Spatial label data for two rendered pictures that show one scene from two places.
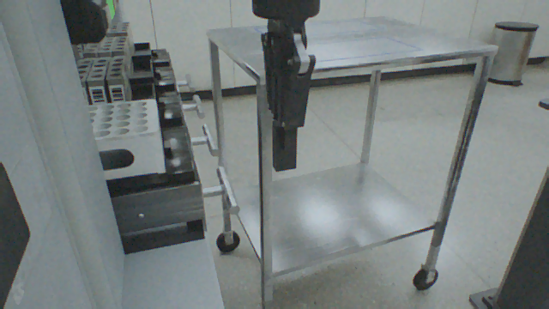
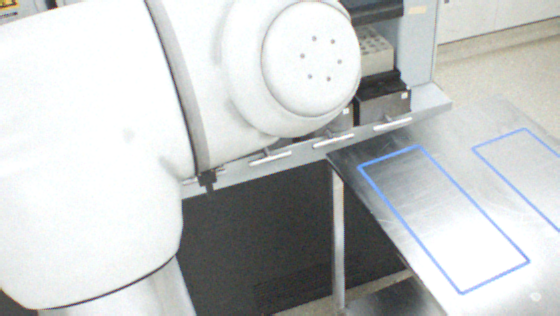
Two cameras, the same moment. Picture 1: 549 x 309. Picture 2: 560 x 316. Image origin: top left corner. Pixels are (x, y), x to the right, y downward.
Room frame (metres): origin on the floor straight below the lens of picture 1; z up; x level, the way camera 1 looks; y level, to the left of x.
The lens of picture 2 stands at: (0.65, -0.84, 1.57)
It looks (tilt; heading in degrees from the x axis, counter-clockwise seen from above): 41 degrees down; 93
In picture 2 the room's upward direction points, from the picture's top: 6 degrees counter-clockwise
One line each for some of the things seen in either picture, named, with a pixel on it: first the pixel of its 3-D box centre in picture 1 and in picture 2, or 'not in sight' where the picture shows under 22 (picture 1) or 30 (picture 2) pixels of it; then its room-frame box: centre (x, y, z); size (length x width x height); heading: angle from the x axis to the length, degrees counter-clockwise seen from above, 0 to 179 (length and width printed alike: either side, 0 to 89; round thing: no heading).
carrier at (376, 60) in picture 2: (126, 41); (370, 62); (0.83, 0.31, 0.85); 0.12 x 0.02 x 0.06; 16
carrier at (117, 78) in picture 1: (120, 87); not in sight; (0.53, 0.22, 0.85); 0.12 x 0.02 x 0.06; 17
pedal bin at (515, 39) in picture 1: (509, 52); not in sight; (3.17, -1.94, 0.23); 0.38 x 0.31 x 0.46; 17
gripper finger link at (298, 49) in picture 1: (296, 45); not in sight; (0.41, -0.02, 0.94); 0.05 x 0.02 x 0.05; 17
